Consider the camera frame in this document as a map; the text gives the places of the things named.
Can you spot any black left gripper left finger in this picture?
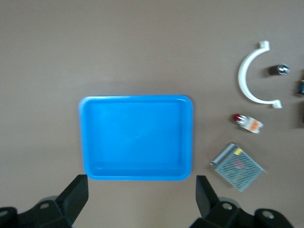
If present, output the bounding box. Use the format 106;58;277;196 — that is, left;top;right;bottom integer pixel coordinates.
0;174;89;228

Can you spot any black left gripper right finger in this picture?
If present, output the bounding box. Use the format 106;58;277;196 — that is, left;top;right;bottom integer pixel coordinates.
190;175;295;228

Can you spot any black cylindrical capacitor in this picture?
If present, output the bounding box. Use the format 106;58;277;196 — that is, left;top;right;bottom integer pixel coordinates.
269;63;291;76

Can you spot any perforated metal power supply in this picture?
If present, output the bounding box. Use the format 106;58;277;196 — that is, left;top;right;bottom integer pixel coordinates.
209;142;266;192

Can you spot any blue plastic tray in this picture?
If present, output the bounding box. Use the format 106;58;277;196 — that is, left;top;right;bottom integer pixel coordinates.
78;95;195;181

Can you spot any plain orange button box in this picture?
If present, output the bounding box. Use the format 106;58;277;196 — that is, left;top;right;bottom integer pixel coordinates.
296;102;304;130

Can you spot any white curved pipe clamp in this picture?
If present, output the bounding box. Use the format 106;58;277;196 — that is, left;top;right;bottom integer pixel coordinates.
238;40;283;109

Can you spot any brown table cover sheet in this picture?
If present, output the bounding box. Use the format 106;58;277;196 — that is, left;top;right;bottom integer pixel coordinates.
0;0;304;228

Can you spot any red push button switch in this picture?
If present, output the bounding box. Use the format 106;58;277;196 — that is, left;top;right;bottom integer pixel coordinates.
232;113;264;134

